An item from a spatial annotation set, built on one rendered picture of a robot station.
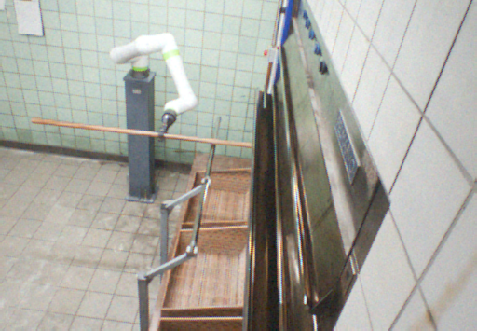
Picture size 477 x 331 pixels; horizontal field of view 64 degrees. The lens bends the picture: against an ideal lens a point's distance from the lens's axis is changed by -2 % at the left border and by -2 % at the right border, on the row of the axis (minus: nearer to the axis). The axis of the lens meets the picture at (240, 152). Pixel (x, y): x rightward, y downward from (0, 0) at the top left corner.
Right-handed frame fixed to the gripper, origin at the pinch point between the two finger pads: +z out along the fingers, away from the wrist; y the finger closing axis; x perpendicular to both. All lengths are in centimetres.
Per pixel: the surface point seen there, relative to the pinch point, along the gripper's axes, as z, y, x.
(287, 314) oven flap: 131, -27, -64
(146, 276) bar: 85, 23, -11
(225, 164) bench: -63, 61, -41
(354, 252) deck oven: 149, -75, -66
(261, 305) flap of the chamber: 125, -22, -57
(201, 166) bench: -56, 61, -21
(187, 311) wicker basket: 86, 46, -31
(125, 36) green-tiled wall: -125, -15, 58
